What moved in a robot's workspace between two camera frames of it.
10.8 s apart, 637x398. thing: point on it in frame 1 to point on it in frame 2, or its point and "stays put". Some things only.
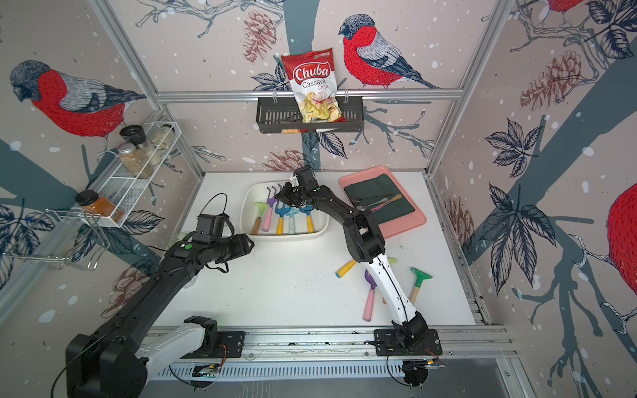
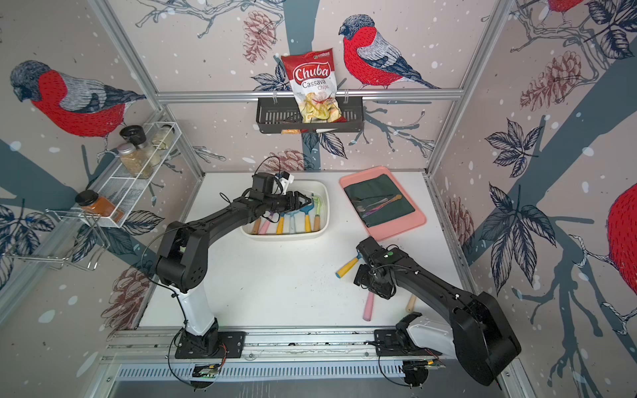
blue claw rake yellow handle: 308,210 stays put
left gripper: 242,245 to 297,203
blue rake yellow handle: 280,221 stays put
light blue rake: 291,220 stays put
